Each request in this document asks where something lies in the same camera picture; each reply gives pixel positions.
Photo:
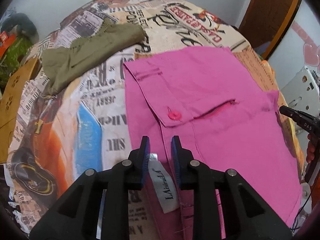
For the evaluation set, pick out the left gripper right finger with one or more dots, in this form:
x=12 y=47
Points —
x=225 y=205

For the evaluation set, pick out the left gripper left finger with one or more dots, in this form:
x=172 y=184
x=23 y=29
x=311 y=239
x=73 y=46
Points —
x=97 y=199

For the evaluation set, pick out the pink pants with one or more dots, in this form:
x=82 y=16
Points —
x=208 y=98

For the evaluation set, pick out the right hand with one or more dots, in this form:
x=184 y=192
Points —
x=310 y=149

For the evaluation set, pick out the white suitcase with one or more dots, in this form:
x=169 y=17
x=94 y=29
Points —
x=302 y=92

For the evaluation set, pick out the wooden door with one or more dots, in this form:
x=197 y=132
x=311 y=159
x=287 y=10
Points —
x=265 y=23

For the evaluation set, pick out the wooden laptop tray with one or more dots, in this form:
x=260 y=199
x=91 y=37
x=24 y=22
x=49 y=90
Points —
x=11 y=101

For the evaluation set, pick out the olive green garment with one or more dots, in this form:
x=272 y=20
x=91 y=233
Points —
x=63 y=65

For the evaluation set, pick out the orange box in basket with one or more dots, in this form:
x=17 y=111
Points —
x=6 y=42

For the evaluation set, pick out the grey plush toy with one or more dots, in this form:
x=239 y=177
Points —
x=20 y=24

